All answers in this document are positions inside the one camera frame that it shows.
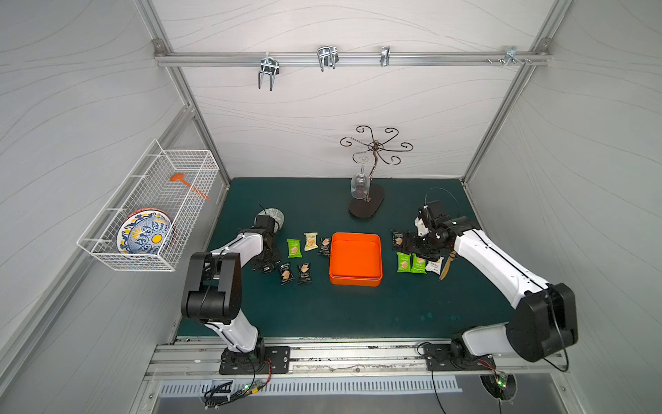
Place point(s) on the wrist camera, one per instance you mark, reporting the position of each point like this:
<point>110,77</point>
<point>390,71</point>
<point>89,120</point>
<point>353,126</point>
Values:
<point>430,218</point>
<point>266,223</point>

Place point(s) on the white wire basket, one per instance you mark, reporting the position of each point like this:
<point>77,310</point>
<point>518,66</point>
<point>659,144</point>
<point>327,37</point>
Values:
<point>148,186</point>

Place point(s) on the metal hook middle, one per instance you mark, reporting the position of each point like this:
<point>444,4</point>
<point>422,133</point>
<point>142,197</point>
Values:
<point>327,57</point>

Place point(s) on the colourful patterned plate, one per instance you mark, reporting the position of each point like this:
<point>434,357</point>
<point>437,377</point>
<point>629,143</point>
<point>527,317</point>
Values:
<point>145,232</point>

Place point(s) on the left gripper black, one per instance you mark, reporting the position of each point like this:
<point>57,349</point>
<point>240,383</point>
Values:
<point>265,261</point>

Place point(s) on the white vent grille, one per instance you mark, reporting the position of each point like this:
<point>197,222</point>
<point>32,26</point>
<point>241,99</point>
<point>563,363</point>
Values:
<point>402,385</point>

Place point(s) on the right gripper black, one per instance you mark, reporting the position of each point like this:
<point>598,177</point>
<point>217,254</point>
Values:
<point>415,244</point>

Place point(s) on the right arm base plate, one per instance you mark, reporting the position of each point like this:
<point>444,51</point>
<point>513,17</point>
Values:
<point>453,357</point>

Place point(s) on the green patterned bowl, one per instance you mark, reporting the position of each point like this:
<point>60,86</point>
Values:
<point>277,214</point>

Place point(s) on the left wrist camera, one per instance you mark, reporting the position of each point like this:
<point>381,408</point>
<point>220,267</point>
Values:
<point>266,223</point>

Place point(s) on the metal hook right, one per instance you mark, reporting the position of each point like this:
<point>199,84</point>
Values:
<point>510,58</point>

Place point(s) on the aluminium top rail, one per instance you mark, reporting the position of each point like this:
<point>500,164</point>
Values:
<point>347,59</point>

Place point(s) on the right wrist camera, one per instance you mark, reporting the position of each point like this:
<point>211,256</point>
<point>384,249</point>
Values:
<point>430,218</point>

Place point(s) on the clear wine glass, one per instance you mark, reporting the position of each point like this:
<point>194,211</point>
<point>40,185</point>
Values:
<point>360,182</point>

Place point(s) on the orange storage box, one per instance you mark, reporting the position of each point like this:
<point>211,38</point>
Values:
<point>355,260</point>

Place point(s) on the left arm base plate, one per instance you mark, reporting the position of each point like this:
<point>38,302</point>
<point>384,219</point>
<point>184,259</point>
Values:
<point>265,360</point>

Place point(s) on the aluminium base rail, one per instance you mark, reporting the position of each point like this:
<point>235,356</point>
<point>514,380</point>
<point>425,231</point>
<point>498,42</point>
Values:
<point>199,357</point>

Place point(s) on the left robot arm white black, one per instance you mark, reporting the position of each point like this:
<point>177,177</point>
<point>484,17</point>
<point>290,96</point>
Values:
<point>212,292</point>

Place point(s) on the orange spatula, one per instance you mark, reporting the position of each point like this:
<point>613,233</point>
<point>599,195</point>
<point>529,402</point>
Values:
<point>181,178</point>

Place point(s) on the metal hook small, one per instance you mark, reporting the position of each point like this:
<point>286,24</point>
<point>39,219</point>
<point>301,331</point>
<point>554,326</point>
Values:
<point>385,55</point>

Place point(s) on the black cookie packet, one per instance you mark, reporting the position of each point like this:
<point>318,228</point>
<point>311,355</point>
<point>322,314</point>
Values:
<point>304,274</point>
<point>265,268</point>
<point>285,274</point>
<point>325,246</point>
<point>398,240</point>

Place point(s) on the metal hook left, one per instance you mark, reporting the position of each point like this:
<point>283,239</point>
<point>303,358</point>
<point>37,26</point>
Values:
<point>269,69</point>

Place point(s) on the metal glass holder stand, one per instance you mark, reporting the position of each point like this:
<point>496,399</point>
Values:
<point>377,152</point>

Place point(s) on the green cookie packet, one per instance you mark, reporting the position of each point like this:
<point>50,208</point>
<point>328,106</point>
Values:
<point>404,262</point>
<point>418,265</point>
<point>294,248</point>

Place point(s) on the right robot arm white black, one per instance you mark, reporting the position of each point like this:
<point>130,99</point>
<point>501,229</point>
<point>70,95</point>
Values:
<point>545,319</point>

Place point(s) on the white cookie packet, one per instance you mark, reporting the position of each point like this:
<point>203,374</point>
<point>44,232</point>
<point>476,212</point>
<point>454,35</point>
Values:
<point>434,267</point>

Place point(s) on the golden knife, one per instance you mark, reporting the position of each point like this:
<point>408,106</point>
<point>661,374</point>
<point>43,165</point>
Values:
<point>447,264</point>

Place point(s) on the cream cookie packet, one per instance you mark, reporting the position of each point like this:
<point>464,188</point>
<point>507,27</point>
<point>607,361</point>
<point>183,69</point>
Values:
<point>310,241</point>

